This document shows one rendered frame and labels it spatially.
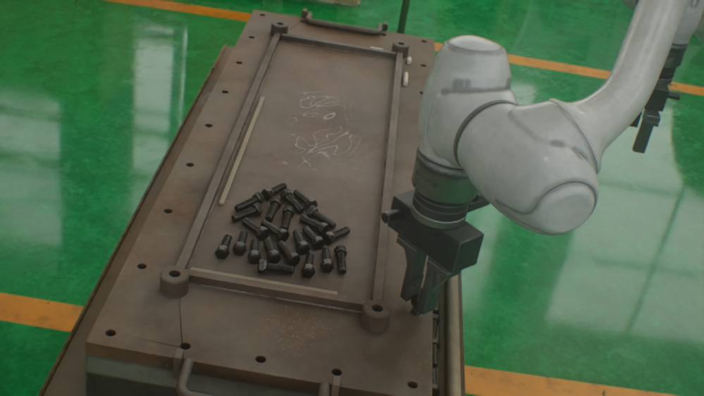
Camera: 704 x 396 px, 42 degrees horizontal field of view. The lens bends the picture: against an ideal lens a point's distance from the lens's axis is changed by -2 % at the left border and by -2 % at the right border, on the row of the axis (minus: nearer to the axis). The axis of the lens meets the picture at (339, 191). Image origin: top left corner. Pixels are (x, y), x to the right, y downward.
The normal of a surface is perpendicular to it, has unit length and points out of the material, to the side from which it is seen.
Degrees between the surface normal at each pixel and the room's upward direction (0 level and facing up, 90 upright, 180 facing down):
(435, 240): 90
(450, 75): 70
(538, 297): 0
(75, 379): 0
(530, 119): 24
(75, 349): 0
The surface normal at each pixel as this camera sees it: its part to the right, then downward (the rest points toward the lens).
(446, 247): -0.76, 0.24
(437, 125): -0.89, 0.16
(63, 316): 0.14, -0.85
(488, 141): -0.71, -0.38
